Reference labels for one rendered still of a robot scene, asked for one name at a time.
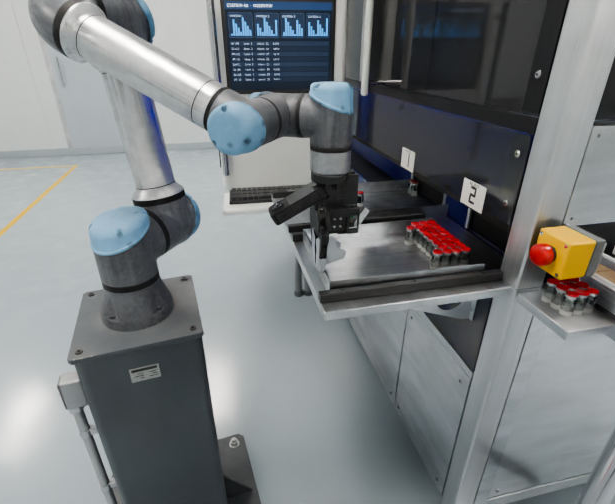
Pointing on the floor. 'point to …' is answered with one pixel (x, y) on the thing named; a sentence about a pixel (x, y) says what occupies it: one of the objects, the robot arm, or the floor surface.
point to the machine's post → (486, 394)
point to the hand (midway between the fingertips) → (317, 267)
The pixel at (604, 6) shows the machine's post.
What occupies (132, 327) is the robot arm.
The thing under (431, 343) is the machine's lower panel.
